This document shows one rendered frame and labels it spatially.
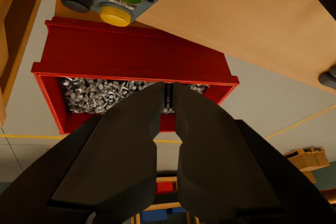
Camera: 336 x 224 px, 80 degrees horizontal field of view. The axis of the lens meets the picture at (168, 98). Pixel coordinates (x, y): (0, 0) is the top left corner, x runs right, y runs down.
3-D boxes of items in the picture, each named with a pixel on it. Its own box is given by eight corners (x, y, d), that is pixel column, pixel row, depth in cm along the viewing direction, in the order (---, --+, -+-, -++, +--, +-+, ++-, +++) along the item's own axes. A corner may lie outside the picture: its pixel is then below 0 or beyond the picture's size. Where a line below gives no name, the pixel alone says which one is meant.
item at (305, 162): (287, 160, 616) (298, 186, 578) (266, 161, 592) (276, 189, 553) (322, 147, 521) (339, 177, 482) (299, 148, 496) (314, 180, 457)
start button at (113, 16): (126, 20, 21) (124, 31, 21) (98, 10, 20) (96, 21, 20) (135, 12, 19) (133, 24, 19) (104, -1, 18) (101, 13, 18)
